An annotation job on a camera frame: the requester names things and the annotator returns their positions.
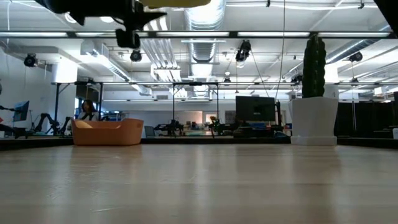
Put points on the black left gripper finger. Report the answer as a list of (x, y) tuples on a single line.
[(152, 16)]

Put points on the yellow microfiber towel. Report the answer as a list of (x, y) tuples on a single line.
[(174, 3)]

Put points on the black background robot arm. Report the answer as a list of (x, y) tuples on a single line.
[(222, 127), (169, 127), (48, 121)]

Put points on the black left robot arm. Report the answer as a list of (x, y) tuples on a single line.
[(84, 7)]

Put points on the orange plastic basket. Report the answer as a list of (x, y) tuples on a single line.
[(107, 133)]

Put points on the person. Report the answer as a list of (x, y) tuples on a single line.
[(88, 112)]

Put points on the black computer monitor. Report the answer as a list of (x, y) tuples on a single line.
[(255, 109)]

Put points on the tilted blue monitor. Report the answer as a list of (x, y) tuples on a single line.
[(21, 110)]

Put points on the green cactus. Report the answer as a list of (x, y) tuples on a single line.
[(314, 68)]

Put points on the white hexagonal plant pot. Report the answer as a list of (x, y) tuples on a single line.
[(314, 121)]

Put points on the black partition panels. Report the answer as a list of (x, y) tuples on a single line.
[(367, 119)]

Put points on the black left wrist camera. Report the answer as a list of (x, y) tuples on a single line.
[(128, 39)]

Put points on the black ceiling-mounted camera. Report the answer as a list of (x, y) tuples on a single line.
[(30, 60), (244, 51), (355, 57), (136, 56)]

